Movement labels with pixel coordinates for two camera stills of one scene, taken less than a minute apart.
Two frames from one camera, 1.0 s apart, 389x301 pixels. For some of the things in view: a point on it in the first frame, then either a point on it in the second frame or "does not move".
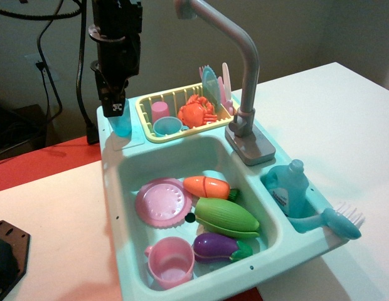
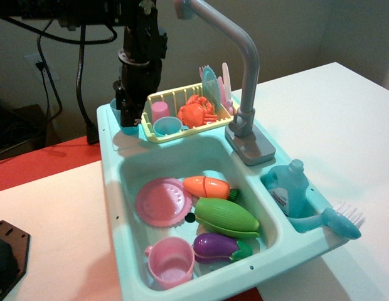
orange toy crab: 197,111 does not move
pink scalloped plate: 164,202 does not move
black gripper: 118,61 → 138,79
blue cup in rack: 168,125 does not move
